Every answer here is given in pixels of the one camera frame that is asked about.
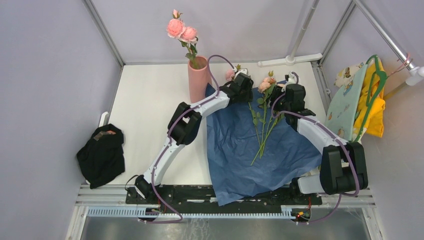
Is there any pink cylindrical vase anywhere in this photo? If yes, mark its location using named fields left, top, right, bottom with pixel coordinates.
left=188, top=56, right=212, bottom=103

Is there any yellow garment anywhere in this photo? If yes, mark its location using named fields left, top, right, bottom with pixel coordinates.
left=353, top=57, right=387, bottom=138

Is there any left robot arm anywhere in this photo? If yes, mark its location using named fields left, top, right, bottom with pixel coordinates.
left=134, top=69, right=254, bottom=204

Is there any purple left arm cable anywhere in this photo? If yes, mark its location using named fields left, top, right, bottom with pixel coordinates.
left=139, top=54, right=237, bottom=225

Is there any pink artificial flower bunch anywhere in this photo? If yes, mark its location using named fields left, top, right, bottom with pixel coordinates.
left=248, top=70, right=283, bottom=166

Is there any black cloth pile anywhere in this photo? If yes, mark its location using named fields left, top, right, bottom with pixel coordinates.
left=76, top=124, right=126, bottom=189

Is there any light green printed garment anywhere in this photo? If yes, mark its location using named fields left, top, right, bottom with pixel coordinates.
left=324, top=62, right=368, bottom=141

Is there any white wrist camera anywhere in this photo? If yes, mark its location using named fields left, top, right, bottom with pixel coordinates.
left=233, top=67, right=249, bottom=78
left=284, top=71, right=299, bottom=85

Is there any blue flower wrapping paper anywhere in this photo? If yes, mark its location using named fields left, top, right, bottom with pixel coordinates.
left=206, top=88, right=322, bottom=196

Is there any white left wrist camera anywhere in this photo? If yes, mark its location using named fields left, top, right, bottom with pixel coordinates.
left=233, top=67, right=249, bottom=78

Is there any single pink flower stem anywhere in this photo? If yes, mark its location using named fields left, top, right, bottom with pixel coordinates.
left=166, top=9, right=201, bottom=69

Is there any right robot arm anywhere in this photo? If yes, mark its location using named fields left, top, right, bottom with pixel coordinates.
left=270, top=84, right=368, bottom=204

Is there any white clothes rack stand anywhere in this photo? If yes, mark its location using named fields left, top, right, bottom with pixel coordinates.
left=257, top=0, right=323, bottom=68

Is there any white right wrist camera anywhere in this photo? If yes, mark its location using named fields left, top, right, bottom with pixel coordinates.
left=284, top=71, right=299, bottom=85

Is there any green clothes hanger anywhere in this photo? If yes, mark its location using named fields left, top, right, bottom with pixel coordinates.
left=344, top=54, right=388, bottom=143

